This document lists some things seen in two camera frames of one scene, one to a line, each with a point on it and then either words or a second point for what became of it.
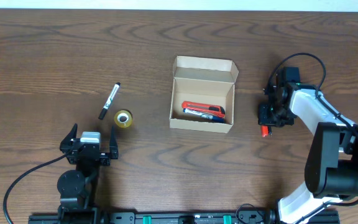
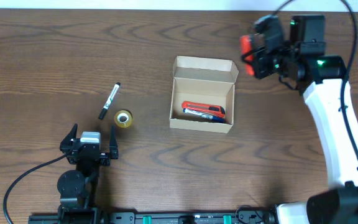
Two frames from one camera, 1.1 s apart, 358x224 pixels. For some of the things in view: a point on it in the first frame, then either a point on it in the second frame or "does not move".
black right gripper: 283,122 -> 260,71
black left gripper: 67,145 does not move
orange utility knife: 213,109 does not move
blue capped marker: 215,117 does not move
